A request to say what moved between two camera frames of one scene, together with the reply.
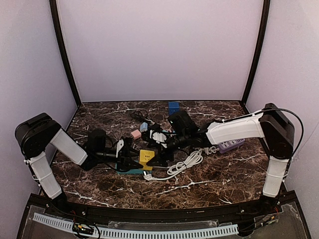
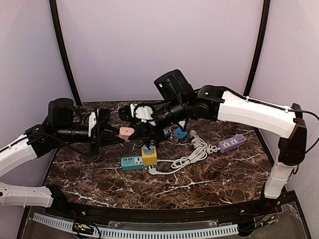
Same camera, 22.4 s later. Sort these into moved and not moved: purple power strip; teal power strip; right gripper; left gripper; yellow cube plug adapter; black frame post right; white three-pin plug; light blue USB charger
Moved: light blue USB charger; white three-pin plug; yellow cube plug adapter; teal power strip; right gripper; left gripper
Not moved: purple power strip; black frame post right
